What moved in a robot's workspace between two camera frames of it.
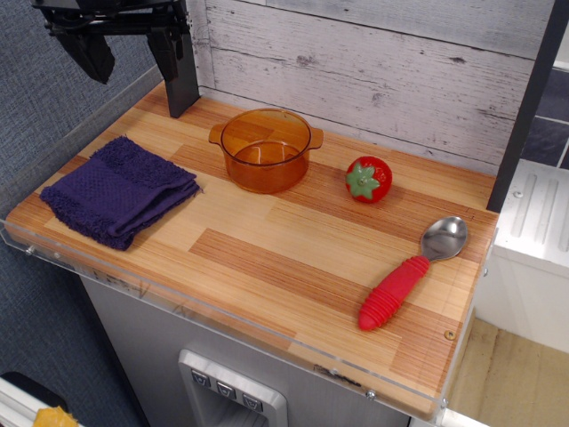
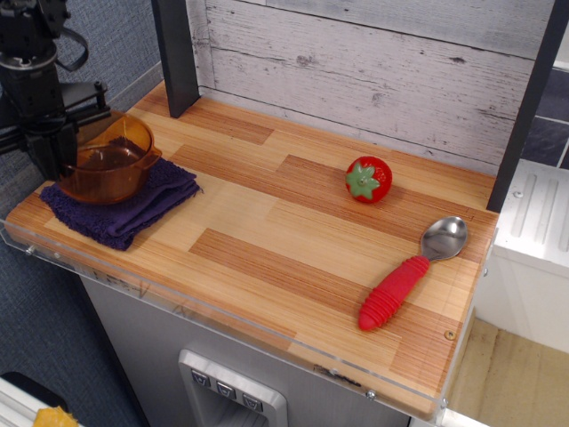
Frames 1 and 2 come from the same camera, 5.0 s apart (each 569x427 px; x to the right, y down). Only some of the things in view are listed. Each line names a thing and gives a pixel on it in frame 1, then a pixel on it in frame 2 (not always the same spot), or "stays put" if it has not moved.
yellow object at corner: [54, 416] stays put
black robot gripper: [84, 22] → [34, 102]
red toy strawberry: [369, 179] stays put
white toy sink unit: [525, 285] stays put
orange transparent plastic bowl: [267, 150] → [114, 157]
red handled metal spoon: [442, 238] stays put
